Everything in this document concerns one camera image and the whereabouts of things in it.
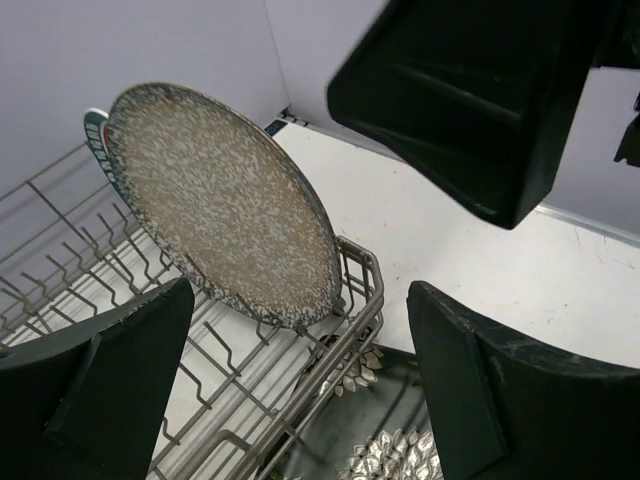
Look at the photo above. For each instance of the right blue label sticker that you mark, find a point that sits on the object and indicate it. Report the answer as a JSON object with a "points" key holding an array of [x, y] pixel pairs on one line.
{"points": [[279, 124]]}

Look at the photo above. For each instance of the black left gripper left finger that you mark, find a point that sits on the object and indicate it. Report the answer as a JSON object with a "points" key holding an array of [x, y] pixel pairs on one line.
{"points": [[88, 401]]}

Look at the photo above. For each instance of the white plate teal red rim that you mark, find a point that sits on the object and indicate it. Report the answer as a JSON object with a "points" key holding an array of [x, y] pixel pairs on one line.
{"points": [[94, 124]]}

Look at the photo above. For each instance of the grey wire dish rack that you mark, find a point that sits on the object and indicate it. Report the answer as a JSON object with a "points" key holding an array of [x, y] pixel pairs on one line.
{"points": [[244, 393]]}

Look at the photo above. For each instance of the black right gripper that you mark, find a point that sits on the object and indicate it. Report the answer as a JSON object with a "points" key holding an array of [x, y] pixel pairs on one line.
{"points": [[619, 48]]}

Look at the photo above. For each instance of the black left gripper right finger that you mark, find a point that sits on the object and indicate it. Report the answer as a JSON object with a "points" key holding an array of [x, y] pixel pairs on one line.
{"points": [[504, 405]]}

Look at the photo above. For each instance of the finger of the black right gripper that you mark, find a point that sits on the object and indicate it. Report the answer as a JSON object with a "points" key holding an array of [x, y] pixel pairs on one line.
{"points": [[477, 96]]}

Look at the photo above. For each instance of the black square floral plate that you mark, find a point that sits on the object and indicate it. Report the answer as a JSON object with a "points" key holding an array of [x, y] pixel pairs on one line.
{"points": [[374, 425]]}

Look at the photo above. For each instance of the speckled beige blue round plate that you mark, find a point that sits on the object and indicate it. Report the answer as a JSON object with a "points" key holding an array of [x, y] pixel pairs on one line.
{"points": [[226, 204]]}

